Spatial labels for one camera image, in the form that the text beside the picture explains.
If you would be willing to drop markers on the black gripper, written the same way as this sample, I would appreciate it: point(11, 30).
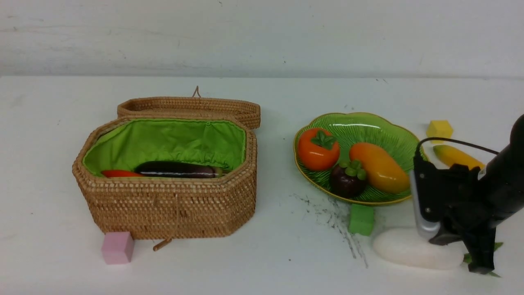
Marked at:
point(451, 196)

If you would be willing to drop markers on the white toy radish with leaves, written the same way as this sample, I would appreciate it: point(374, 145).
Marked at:
point(404, 246)

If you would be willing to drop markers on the yellow toy banana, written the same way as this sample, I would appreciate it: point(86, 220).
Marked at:
point(450, 155)

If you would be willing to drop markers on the yellow orange toy mango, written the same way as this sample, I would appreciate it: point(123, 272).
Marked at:
point(383, 172)

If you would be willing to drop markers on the dark purple toy mangosteen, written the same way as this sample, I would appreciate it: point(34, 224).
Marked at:
point(348, 179)

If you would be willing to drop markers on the orange toy persimmon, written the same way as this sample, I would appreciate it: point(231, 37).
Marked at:
point(318, 149)

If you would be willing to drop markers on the purple toy eggplant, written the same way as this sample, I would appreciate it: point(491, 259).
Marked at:
point(179, 170)

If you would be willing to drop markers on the orange toy carrot with leaves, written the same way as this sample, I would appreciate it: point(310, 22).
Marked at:
point(120, 173)

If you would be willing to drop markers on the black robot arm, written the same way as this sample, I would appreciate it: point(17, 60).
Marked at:
point(501, 182)

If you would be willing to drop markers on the green foam cube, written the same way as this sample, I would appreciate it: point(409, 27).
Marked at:
point(361, 220)

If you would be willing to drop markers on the yellow foam cube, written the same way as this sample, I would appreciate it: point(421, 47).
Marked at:
point(439, 128)

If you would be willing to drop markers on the green ribbed glass plate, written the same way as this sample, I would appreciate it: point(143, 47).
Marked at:
point(350, 128)

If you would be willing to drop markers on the woven wicker basket lid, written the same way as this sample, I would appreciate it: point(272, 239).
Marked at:
point(245, 112)

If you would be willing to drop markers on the pink foam cube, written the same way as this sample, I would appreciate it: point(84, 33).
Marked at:
point(117, 248)

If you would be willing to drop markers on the woven wicker basket green lining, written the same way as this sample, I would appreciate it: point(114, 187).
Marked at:
point(158, 208)

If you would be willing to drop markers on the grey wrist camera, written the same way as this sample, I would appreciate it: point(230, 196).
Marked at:
point(425, 228)

